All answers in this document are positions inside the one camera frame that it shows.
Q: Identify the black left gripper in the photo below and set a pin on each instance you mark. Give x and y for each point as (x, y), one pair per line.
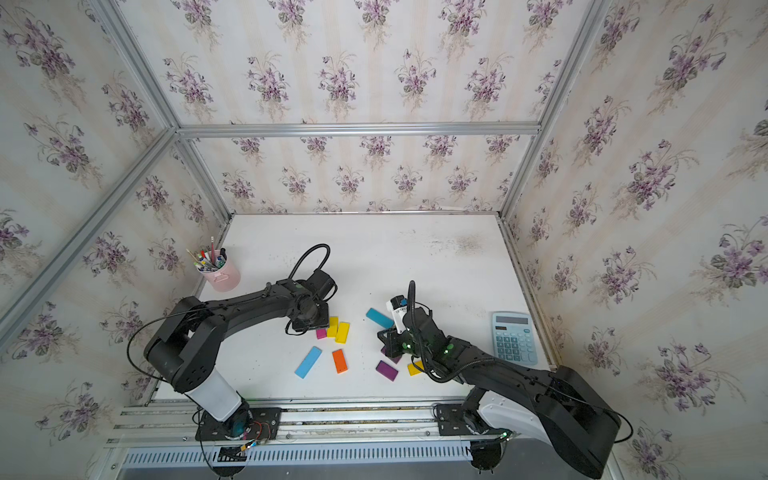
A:
(324, 323)

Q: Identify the yellow block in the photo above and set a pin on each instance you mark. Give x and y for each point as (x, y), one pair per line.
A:
(333, 327)
(342, 332)

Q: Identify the light blue calculator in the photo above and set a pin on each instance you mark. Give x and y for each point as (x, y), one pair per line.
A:
(513, 338)

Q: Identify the pens in cup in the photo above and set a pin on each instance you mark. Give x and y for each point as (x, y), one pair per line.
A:
(208, 258)

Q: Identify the yellow-orange block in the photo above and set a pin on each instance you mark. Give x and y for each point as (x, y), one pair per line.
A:
(415, 368)

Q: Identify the purple block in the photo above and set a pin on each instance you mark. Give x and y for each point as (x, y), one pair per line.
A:
(391, 357)
(387, 371)

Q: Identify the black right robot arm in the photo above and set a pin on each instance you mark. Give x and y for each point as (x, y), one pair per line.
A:
(559, 408)

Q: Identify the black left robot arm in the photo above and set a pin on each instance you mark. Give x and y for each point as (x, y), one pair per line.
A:
(185, 348)

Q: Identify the orange-red block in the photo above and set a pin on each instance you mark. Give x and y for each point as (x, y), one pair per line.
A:
(339, 360)

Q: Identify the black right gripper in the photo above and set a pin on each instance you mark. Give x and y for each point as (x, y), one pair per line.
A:
(390, 341)

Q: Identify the pink pen cup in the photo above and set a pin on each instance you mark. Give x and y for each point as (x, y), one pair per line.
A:
(224, 279)

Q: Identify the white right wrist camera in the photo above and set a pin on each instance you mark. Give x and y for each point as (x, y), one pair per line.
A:
(397, 307)

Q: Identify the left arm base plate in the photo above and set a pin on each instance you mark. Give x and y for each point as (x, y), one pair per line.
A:
(259, 424)

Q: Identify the light blue long block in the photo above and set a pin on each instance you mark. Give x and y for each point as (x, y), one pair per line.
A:
(308, 362)

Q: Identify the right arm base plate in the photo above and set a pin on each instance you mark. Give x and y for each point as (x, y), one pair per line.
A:
(454, 420)

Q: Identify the aluminium front rail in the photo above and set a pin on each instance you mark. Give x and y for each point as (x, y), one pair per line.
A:
(284, 422)

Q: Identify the purple block lower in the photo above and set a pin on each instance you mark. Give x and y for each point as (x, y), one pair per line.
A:
(387, 371)

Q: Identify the purple block upper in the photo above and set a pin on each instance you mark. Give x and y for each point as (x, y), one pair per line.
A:
(391, 357)

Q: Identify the teal long block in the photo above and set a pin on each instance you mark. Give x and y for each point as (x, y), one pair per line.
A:
(380, 319)

